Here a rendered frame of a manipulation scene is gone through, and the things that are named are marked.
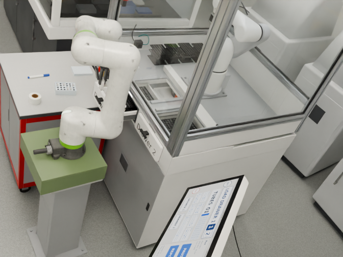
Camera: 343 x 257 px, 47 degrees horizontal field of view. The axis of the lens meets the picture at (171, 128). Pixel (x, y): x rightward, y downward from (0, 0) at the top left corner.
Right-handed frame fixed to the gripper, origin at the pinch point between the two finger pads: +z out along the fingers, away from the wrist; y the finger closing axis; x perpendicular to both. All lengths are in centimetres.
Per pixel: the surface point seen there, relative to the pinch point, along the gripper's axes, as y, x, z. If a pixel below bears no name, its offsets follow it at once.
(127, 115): -12.1, 15.8, 12.0
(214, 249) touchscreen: 7, 121, -21
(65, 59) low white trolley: 1, -58, 23
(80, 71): -4.3, -41.5, 21.7
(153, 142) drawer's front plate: -15.6, 41.6, 9.2
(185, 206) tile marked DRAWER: -5, 90, -1
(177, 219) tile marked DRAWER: 2, 96, -1
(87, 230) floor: 7, 32, 99
